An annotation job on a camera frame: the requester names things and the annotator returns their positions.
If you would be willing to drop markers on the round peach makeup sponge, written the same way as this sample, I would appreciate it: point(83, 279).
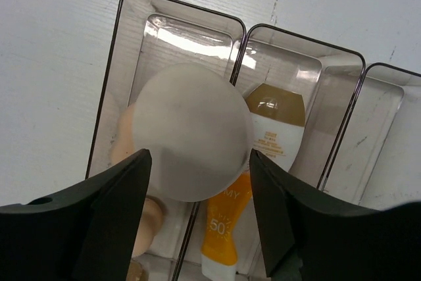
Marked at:
point(151, 222)

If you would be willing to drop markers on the round beige powder puff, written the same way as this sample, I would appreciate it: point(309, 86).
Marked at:
point(197, 128)

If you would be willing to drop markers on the orange sunscreen tube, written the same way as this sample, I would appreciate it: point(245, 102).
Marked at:
point(226, 251)

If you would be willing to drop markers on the gourd-shaped peach makeup sponge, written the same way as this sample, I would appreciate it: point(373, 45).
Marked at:
point(123, 146)

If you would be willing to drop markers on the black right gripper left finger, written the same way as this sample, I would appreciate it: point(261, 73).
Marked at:
point(84, 232)

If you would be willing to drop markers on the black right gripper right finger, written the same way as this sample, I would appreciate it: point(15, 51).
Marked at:
point(306, 234)

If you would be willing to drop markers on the white oval sunscreen bottle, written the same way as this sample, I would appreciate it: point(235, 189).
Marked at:
point(278, 118)

